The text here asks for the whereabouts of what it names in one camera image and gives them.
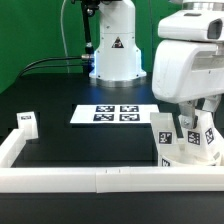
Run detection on black cables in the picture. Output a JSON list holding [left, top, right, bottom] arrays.
[[19, 54, 96, 78]]

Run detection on white U-shaped fence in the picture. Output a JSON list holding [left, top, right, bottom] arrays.
[[0, 129, 224, 193]]

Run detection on white marker sheet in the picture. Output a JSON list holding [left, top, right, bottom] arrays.
[[70, 104, 159, 124]]

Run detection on white round stool seat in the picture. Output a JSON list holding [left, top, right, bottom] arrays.
[[157, 138, 224, 168]]

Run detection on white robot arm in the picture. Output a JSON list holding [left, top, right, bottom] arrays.
[[90, 0, 224, 129]]

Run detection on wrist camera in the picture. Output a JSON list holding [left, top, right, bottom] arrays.
[[158, 10, 224, 42]]

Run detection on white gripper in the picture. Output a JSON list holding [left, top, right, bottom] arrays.
[[152, 40, 224, 130]]

